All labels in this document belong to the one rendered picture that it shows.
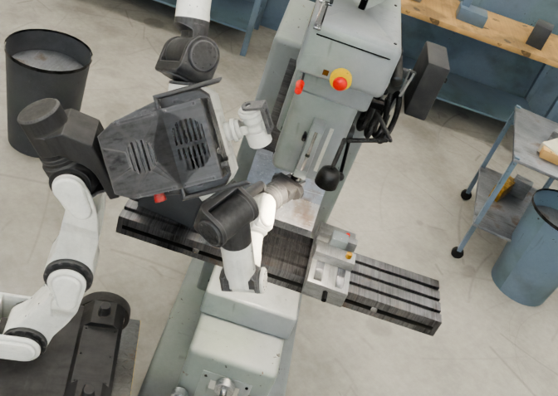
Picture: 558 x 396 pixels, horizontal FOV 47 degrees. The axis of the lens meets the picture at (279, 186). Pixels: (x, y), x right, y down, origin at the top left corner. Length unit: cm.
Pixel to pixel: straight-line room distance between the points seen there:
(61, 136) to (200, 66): 39
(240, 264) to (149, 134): 47
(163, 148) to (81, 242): 48
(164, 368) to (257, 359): 66
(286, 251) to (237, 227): 77
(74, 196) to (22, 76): 210
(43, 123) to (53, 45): 249
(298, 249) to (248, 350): 43
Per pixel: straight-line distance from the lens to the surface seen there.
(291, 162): 211
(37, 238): 361
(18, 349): 227
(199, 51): 166
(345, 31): 177
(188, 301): 315
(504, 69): 671
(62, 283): 200
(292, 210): 266
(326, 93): 194
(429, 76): 227
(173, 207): 238
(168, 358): 292
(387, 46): 178
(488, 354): 398
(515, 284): 438
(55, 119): 172
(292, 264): 242
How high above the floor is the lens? 251
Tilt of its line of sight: 35 degrees down
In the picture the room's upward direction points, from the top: 20 degrees clockwise
